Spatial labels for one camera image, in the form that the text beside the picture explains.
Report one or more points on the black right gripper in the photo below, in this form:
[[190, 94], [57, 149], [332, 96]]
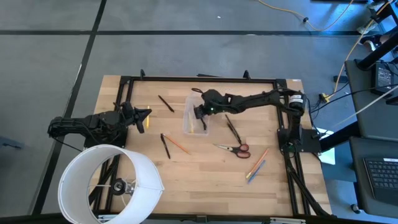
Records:
[[217, 101]]

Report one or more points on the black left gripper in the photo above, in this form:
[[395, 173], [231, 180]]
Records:
[[129, 113]]

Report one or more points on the yellow highlighter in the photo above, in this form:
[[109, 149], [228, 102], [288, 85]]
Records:
[[147, 118]]

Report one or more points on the black pen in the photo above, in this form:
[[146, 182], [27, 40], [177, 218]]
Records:
[[233, 128], [166, 103], [233, 133], [165, 146]]

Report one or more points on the clear plastic supply box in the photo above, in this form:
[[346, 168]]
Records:
[[197, 130]]

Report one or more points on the orange pencil with eraser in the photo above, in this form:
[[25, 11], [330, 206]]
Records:
[[177, 144]]

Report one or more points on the red and black scissors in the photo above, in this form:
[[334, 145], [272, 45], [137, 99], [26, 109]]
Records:
[[230, 148]]

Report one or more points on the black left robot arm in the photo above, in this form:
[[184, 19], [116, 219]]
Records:
[[77, 123]]

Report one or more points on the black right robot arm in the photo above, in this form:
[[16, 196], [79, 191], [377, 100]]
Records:
[[258, 98]]

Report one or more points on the small black box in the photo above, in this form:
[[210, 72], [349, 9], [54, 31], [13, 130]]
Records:
[[340, 79]]

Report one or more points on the black floor strip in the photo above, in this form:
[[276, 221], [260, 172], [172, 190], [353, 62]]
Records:
[[208, 75]]

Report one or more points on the white lamp shade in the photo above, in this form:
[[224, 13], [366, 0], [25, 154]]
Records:
[[146, 174]]

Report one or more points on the white paper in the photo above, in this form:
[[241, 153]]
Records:
[[329, 157]]

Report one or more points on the black desk beam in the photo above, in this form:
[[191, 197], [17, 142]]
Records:
[[377, 51], [340, 137]]

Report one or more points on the grey desk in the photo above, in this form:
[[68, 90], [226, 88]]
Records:
[[357, 174], [363, 102]]

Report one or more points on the person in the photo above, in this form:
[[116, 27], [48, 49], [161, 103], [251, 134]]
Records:
[[373, 42]]

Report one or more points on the black power adapter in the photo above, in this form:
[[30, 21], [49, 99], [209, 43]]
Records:
[[383, 77]]

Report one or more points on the black caster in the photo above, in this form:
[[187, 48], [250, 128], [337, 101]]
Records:
[[355, 208]]

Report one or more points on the black keyboard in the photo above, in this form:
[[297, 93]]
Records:
[[384, 177]]

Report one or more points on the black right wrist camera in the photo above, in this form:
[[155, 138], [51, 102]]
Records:
[[199, 112]]

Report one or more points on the black aluminium table frame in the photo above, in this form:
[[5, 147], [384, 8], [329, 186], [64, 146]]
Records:
[[202, 79]]

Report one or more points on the black frame bracket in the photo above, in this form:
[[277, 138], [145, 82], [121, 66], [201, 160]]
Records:
[[246, 75], [142, 74]]

